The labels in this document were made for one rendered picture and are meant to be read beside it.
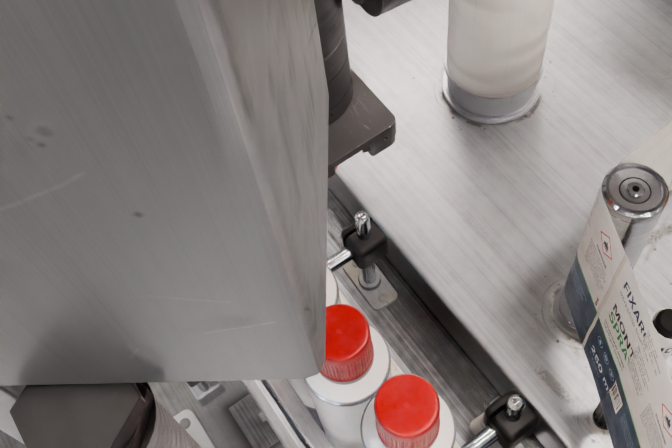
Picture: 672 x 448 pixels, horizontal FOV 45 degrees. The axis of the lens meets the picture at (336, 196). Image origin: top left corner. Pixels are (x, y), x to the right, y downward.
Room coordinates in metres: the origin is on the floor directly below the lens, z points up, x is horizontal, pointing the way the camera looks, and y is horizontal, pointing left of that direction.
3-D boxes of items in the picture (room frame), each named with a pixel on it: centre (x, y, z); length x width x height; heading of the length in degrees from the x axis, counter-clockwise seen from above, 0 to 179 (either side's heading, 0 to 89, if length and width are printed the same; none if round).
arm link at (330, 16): (0.31, 0.00, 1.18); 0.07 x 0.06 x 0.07; 109
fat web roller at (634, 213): (0.22, -0.17, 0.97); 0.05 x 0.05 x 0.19
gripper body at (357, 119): (0.31, 0.01, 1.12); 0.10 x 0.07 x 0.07; 26
